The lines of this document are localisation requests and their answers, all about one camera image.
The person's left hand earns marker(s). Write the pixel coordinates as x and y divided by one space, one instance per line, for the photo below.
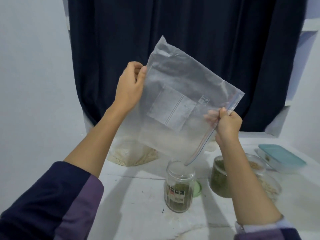
127 90

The clear bag with green beans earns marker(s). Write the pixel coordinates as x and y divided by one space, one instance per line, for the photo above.
180 97

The green round lid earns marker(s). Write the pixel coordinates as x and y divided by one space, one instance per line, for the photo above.
197 189

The teal lidded plastic container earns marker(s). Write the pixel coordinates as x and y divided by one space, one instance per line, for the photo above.
281 156

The person's right hand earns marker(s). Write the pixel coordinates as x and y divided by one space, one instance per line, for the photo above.
229 126

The clear bag with cream grains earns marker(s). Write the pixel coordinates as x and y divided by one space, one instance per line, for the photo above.
132 155

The person's right forearm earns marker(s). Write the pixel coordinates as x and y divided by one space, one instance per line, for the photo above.
247 182

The transparent jar blue lid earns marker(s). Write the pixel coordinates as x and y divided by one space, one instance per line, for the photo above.
211 146

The pile of yellow soybeans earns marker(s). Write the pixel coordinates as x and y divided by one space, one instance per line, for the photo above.
255 166

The dark navy curtain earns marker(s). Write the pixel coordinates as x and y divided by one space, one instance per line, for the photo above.
200 27

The person's left forearm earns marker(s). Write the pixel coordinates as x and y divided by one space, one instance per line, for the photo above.
85 157

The pile of green beans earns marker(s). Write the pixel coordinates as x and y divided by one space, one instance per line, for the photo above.
177 200

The transparent jar green lid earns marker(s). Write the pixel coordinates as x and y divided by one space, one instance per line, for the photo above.
179 195

